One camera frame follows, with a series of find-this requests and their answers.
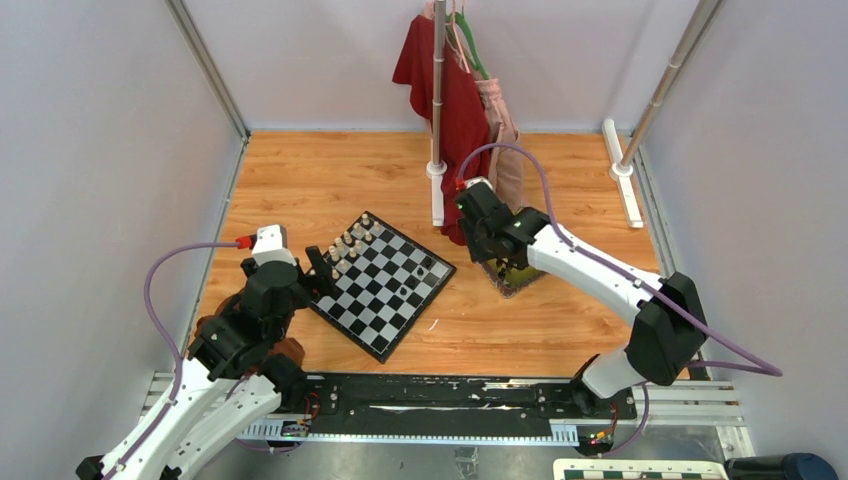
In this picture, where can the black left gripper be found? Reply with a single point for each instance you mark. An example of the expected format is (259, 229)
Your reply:
(323, 273)

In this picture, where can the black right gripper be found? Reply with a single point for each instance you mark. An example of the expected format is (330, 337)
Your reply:
(480, 255)

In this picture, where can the yellow metal tin tray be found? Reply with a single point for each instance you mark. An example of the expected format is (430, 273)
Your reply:
(509, 281)

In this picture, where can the black white chessboard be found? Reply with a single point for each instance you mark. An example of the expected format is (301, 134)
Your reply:
(369, 311)

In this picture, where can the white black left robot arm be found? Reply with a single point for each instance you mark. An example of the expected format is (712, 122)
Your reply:
(196, 417)

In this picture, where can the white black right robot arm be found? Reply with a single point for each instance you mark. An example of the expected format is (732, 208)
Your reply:
(665, 314)

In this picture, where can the cream chess pieces row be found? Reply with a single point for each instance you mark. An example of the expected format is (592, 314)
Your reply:
(358, 247)

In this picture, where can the brown crumpled cloth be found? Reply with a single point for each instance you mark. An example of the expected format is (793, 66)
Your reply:
(285, 348)

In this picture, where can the white centre rack foot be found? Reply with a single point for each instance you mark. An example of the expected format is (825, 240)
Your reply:
(436, 192)

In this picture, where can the white rack foot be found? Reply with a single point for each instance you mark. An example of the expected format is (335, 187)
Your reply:
(436, 192)
(621, 174)

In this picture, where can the pink hanging garment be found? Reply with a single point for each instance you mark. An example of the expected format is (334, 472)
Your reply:
(505, 171)

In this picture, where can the dark red hanging shirt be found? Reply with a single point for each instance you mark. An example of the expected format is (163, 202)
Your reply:
(464, 126)

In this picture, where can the white right rack foot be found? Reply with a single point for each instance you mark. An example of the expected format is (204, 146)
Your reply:
(621, 174)

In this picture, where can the green clothes hanger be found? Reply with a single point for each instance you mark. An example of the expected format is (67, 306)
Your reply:
(460, 37)

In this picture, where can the silver centre rack pole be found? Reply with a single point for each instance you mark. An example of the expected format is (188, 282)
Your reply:
(438, 61)

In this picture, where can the silver rack pole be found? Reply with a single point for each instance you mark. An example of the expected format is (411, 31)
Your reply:
(438, 61)
(699, 22)

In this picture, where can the green white chessboard box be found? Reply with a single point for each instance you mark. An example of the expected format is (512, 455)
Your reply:
(572, 468)

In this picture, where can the silver right rack pole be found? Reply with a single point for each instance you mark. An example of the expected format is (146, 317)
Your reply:
(699, 22)

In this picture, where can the dark blue cylinder object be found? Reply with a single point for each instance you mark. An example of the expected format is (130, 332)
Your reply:
(792, 466)

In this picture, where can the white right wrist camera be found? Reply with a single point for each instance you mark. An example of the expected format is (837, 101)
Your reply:
(479, 180)

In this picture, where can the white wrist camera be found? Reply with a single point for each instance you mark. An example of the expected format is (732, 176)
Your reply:
(479, 180)
(271, 246)

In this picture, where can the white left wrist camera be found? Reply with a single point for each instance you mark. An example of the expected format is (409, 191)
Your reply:
(271, 246)

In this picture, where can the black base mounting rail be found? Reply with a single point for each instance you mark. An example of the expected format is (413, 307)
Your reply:
(406, 406)

